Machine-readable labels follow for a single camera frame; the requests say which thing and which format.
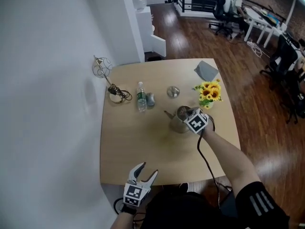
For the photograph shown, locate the black swivel office chair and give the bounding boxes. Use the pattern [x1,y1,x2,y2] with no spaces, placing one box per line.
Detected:
[208,0,236,37]
[259,34,301,124]

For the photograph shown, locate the wire desk lamp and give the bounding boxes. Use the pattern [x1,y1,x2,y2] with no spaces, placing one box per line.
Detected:
[91,54,125,104]

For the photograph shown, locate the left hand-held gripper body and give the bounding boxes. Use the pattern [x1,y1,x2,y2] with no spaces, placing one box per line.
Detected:
[123,177,153,208]

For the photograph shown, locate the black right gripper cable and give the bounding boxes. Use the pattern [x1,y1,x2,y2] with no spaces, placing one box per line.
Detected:
[196,129,234,210]

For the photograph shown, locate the clear bottle with green label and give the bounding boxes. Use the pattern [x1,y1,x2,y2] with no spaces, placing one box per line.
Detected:
[136,81,147,113]

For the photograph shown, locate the grey computer mouse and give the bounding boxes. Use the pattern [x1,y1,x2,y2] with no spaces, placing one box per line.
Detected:
[145,92,157,110]

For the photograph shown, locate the person's black clothing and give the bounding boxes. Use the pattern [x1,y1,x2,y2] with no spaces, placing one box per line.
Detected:
[142,181,291,229]

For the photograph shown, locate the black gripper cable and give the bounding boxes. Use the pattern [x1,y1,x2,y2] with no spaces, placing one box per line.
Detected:
[113,197,127,216]
[196,129,234,210]

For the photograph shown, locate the brown lamp cable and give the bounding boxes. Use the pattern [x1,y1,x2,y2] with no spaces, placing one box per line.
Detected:
[107,84,133,103]

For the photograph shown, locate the steel kettle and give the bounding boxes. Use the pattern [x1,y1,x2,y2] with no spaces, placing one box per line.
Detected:
[163,105,216,135]

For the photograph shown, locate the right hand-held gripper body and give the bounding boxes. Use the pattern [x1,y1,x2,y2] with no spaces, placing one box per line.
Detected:
[183,106,210,135]

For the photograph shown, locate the white water dispenser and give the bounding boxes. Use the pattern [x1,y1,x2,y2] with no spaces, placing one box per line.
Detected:
[135,5,167,57]

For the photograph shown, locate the white power strip with cable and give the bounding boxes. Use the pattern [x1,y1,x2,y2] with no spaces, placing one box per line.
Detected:
[246,39,264,59]

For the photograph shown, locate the grey folded cloth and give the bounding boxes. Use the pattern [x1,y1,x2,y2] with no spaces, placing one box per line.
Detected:
[193,60,220,81]

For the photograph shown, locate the white support post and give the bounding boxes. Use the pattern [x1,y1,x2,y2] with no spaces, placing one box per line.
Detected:
[285,0,298,31]

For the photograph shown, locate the potted yellow sunflower bouquet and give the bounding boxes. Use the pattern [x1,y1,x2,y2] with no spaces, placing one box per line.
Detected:
[192,78,224,110]

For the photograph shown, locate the person's left forearm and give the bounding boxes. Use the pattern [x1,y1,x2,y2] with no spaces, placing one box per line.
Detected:
[112,211,140,229]

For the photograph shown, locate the white desk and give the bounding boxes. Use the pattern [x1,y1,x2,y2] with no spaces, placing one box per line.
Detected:
[242,6,285,49]

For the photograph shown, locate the person's right forearm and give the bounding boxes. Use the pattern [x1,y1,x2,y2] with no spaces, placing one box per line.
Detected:
[202,127,263,201]

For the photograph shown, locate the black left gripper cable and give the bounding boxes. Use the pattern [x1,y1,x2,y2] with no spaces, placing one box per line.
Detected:
[113,197,127,216]

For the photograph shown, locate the kettle lid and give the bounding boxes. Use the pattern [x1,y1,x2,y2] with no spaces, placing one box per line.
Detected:
[166,85,180,98]

